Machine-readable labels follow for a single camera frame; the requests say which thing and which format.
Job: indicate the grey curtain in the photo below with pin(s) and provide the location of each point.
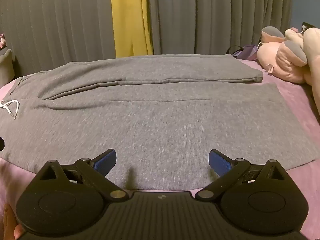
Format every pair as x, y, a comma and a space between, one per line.
212, 12
62, 17

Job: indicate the grey cushion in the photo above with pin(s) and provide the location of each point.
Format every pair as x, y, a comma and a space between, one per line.
6, 67

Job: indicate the yellow curtain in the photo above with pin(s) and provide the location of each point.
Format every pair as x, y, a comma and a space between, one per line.
131, 17

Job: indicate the person's right hand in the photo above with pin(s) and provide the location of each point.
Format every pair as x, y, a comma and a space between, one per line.
10, 220

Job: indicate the pink plush toy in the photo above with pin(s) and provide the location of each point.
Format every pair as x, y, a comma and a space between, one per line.
287, 62

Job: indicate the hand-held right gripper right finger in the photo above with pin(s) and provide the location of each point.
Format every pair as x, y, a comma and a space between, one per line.
220, 162

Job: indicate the purple bag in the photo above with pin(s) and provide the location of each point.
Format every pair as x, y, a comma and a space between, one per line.
246, 51

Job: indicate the grey pants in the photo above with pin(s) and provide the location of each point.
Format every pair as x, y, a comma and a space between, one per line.
155, 120

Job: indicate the small pink object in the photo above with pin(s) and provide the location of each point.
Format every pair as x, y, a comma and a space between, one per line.
2, 41

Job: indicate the pink bed blanket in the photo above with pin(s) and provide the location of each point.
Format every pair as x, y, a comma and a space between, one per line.
295, 100

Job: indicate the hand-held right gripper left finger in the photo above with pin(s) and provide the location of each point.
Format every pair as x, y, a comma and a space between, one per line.
105, 160

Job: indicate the beige plush toy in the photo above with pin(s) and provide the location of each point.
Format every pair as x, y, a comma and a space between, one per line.
313, 45

